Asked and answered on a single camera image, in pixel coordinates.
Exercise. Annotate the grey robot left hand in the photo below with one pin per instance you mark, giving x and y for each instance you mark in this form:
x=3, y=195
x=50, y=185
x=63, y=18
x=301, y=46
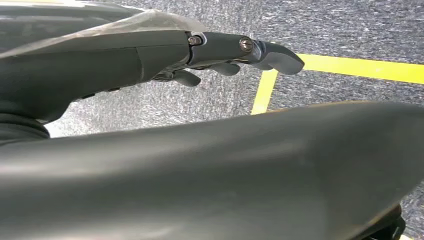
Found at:
x=99, y=66

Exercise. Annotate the long yellow floor tape strip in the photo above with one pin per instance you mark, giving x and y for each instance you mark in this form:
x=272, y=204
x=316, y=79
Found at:
x=364, y=68

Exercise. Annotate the ribbed grey left arm sleeve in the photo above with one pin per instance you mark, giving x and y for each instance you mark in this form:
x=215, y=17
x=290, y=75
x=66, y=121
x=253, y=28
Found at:
x=16, y=130

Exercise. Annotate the short yellow floor tape strip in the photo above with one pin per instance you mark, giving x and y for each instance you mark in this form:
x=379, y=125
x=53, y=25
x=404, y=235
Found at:
x=265, y=92

